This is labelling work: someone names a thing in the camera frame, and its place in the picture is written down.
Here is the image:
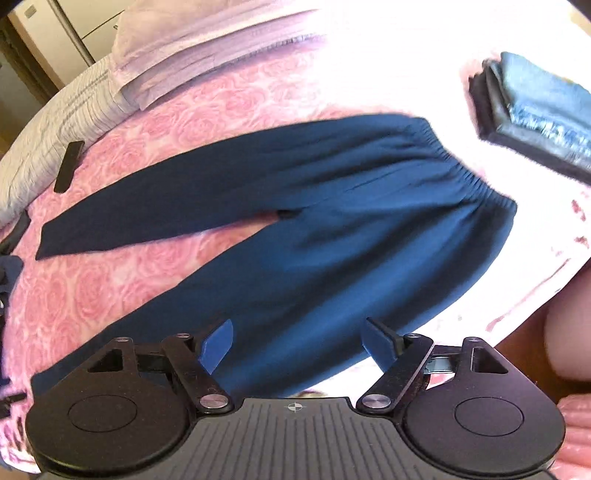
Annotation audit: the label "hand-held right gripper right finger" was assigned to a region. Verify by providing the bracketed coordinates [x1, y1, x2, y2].
[360, 318, 509, 411]

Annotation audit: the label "person's pink clothing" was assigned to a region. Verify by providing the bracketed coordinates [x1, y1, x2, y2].
[542, 277, 591, 472]

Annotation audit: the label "grey striped pillow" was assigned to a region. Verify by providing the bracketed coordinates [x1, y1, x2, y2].
[0, 55, 134, 222]

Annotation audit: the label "lilac pillow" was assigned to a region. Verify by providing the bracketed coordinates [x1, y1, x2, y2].
[108, 0, 324, 112]

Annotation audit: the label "navy blue pants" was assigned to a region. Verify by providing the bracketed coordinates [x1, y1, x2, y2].
[36, 115, 518, 398]

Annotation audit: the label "black remote control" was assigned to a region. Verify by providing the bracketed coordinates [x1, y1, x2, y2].
[54, 141, 85, 193]

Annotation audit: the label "pink rose blanket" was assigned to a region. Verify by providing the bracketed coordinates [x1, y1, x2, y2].
[0, 46, 591, 476]

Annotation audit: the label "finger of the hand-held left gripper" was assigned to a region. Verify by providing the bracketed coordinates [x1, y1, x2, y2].
[0, 213, 31, 254]

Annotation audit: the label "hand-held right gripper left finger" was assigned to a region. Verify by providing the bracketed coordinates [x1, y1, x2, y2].
[87, 318, 235, 414]

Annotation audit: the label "black folded garment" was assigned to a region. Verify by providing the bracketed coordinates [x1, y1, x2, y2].
[468, 60, 591, 185]

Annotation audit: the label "blue jeans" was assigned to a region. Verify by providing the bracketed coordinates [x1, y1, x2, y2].
[489, 52, 591, 162]

